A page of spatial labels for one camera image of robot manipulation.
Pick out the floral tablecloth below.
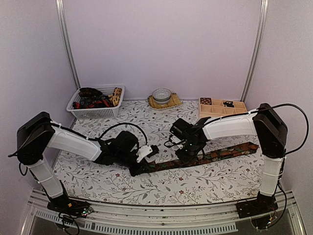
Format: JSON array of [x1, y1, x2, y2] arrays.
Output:
[[53, 101, 264, 206]]

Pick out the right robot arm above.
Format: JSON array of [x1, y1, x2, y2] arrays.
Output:
[[154, 101, 313, 217]]

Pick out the front metal rail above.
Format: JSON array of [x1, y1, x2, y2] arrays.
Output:
[[21, 190, 306, 235]]

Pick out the white plastic basket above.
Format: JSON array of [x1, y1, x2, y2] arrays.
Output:
[[66, 84, 126, 119]]

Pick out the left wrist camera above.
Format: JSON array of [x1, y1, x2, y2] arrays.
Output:
[[136, 145, 159, 163]]

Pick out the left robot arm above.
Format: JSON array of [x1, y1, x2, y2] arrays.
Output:
[[9, 112, 159, 215]]

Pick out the brown green patterned tie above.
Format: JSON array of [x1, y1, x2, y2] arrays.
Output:
[[141, 142, 259, 173]]

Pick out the rolled black tie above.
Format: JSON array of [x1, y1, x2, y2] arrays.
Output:
[[223, 100, 235, 108]]

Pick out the metal frame post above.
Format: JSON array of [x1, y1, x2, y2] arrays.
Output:
[[55, 0, 81, 89], [241, 0, 269, 102]]

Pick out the left metal frame post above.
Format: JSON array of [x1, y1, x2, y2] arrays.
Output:
[[55, 0, 81, 89]]

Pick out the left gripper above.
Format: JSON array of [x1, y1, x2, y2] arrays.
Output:
[[115, 150, 153, 178]]

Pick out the wooden compartment box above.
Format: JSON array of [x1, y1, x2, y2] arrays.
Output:
[[199, 98, 247, 118]]

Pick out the rolled dark patterned tie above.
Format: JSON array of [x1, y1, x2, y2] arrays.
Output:
[[200, 97, 212, 105]]

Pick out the yellow spotted tie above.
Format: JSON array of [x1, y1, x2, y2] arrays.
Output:
[[109, 88, 122, 107]]

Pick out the yellow woven mat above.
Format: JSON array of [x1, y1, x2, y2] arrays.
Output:
[[148, 93, 182, 110]]

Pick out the right metal frame post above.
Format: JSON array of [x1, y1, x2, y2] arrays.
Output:
[[241, 0, 269, 102]]

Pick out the dark red patterned tie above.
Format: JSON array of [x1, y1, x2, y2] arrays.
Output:
[[71, 88, 113, 109]]

